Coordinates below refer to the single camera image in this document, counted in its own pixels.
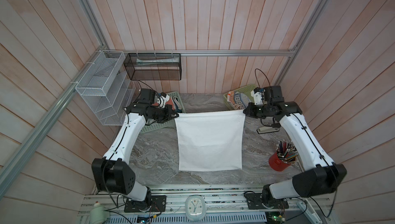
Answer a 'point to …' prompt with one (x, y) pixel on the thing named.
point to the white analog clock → (195, 208)
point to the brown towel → (169, 102)
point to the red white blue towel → (241, 99)
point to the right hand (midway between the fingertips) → (244, 110)
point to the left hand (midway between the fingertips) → (178, 117)
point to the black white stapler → (266, 129)
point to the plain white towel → (210, 141)
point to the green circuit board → (275, 218)
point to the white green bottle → (97, 214)
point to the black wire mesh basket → (154, 66)
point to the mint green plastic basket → (164, 124)
